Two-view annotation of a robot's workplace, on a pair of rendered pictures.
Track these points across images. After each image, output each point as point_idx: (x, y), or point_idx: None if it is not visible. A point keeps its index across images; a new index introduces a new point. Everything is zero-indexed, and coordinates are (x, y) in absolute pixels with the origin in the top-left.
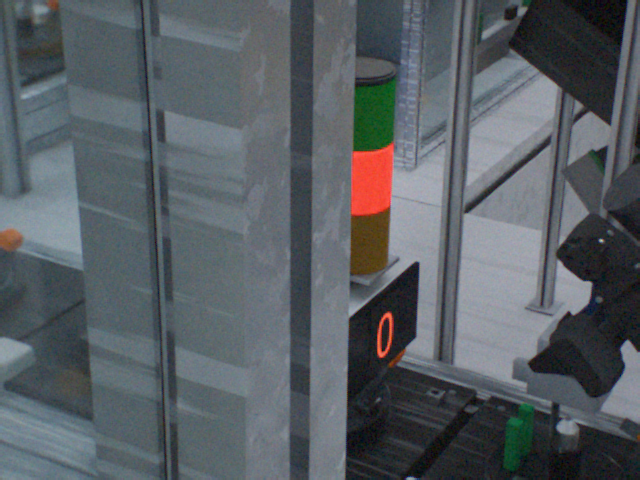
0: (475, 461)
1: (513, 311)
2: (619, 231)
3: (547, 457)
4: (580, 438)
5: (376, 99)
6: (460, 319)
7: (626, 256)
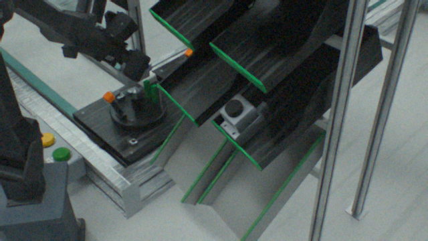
0: (166, 98)
1: (351, 196)
2: (124, 27)
3: (149, 106)
4: (156, 117)
5: None
6: (342, 172)
7: (111, 29)
